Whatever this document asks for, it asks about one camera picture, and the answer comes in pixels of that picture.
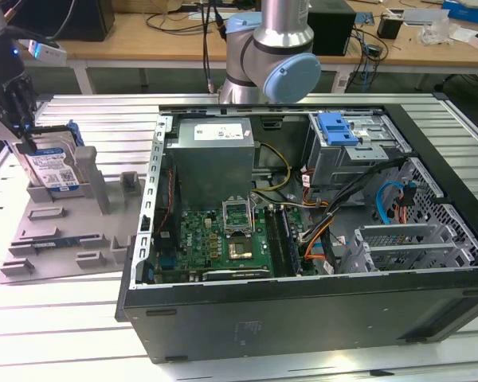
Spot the hard disk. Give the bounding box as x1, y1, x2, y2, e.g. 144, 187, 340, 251
10, 121, 84, 194

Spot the blue SATA wire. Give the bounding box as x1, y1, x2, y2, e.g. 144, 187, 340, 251
375, 180, 418, 227

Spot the coloured SATA power wire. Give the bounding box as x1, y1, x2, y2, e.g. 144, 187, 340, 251
396, 181, 421, 228

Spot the metal disk bay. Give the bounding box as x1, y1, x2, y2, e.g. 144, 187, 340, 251
340, 222, 478, 275

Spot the large black box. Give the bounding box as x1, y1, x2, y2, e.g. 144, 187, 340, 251
18, 0, 116, 43

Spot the wooden desk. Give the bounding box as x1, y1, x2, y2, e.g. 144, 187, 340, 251
0, 0, 478, 95

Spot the grey parts rack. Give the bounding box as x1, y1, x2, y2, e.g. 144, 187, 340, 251
0, 145, 148, 286

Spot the loose RAM stick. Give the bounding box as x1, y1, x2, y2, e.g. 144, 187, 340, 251
30, 237, 80, 250

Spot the black case fan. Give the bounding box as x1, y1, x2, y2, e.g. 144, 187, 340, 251
155, 165, 184, 250

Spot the grey power supply unit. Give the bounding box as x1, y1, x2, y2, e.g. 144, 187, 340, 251
165, 117, 260, 210

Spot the metal socket cover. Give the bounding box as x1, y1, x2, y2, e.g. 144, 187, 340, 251
221, 196, 257, 236

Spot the CPU socket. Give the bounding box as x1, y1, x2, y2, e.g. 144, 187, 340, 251
226, 236, 256, 262

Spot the green motherboard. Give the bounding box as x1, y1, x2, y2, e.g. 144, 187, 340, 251
153, 205, 319, 283

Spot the black graphics card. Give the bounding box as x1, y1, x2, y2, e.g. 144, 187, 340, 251
190, 267, 272, 283

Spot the black desktop tower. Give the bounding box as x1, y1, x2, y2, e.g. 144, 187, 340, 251
307, 10, 358, 57

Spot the installed RAM stick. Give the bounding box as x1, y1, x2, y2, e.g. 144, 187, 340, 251
278, 206, 306, 275

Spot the grey metal drive cage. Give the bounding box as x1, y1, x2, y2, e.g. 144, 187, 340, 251
306, 112, 413, 192

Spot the small black cube box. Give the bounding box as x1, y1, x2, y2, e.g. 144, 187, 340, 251
377, 14, 404, 40

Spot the black PC case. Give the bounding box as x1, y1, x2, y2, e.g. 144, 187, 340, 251
114, 102, 478, 365

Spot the clear crumpled plastic wrap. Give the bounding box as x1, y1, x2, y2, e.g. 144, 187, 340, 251
417, 21, 461, 45

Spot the blue cardboard box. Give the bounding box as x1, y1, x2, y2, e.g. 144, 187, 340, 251
441, 0, 478, 25

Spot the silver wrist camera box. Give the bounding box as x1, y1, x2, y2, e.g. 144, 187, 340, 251
18, 37, 69, 67

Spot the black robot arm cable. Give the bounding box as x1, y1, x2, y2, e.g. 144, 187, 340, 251
202, 0, 228, 95

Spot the yellow wire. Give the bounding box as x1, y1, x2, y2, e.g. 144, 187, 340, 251
251, 142, 292, 200

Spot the blue bay carrier bracket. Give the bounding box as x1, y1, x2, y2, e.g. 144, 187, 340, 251
317, 113, 362, 146

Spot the orange wire bundle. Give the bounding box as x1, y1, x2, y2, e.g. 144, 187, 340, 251
300, 220, 338, 263

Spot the black sleeved cable bundle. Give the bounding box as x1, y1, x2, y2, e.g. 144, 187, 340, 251
298, 157, 409, 275

